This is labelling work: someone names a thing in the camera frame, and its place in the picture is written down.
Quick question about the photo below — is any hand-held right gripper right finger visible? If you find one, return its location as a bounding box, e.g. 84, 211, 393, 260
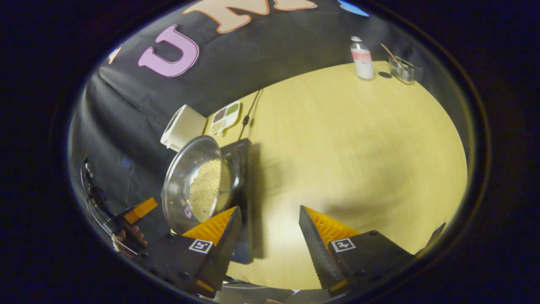
299, 206, 416, 294

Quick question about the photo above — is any pile of soybeans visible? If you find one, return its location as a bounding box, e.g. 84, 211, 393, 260
189, 159, 222, 223

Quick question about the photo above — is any black induction cooktop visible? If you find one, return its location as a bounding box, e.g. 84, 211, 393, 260
219, 138, 254, 264

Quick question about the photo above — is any black power cable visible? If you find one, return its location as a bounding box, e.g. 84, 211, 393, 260
238, 89, 263, 140

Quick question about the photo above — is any clear glass jar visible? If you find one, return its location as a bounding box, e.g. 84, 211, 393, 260
388, 56, 416, 85

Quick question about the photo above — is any wooden stick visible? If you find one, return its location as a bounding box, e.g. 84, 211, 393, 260
380, 43, 399, 64

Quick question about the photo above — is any white toaster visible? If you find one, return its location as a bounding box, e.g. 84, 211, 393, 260
160, 105, 207, 152

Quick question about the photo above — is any white divided dish with beans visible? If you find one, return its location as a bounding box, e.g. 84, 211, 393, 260
209, 100, 241, 136

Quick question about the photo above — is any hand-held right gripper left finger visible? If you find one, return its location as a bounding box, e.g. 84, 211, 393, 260
139, 206, 243, 298

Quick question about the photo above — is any clear bottle with pink label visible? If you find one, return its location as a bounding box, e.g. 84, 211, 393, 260
350, 36, 374, 81

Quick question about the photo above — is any stainless steel pot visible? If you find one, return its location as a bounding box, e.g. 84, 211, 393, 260
162, 135, 245, 235

